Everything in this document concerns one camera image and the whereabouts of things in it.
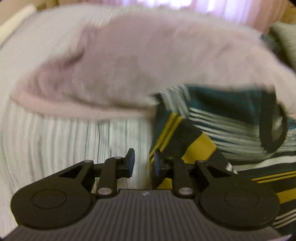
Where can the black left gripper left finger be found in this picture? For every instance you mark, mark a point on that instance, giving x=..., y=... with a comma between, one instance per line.
x=68, y=196

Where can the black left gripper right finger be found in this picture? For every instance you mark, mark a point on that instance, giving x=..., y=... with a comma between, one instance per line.
x=223, y=197

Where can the striped teal yellow black garment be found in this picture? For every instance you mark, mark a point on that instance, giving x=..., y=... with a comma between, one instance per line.
x=246, y=132

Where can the white striped bed cover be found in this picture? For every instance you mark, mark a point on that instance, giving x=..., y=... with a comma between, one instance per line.
x=34, y=146

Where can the pink folded blanket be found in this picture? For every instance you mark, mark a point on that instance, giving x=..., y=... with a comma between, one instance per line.
x=114, y=70

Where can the grey green cushion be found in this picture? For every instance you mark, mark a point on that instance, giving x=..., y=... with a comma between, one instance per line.
x=286, y=35

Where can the cream pillow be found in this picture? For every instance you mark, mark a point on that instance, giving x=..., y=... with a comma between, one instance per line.
x=10, y=25

